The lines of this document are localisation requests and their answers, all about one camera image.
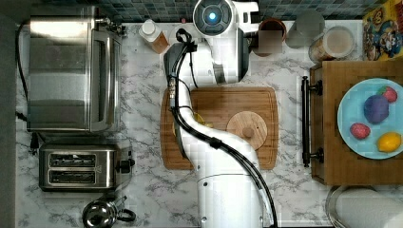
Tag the yellow cereal box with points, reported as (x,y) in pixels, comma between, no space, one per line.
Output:
(382,32)

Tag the wooden tray with black handle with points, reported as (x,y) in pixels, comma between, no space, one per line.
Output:
(330,159)

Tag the bamboo cutting board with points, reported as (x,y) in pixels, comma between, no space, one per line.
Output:
(217,105)

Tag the orange bottle with white cap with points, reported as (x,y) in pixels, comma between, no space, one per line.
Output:
(153,35)

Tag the yellow mug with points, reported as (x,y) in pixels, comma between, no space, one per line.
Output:
(198,118)

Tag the frosted plastic cup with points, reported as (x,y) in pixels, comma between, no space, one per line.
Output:
(308,26)

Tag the purple plush eggplant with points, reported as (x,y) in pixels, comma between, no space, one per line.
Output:
(376,109)

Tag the stainless toaster oven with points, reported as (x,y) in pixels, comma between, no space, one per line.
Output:
(74,59)

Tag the stainless kettle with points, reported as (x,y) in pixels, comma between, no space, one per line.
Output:
(104,212)

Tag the red plush strawberry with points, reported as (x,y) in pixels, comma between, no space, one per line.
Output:
(360,131)
(389,93)

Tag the clear jar with white lid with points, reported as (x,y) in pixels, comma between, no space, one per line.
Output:
(335,43)

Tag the yellow plush lemon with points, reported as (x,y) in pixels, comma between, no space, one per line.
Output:
(389,142)

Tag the stainless two-slot toaster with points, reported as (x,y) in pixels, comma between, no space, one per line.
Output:
(85,167)

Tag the round wooden lid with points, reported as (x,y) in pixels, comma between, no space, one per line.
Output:
(250,126)

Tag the wooden utensil holder cup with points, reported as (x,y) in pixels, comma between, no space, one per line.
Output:
(271,34)

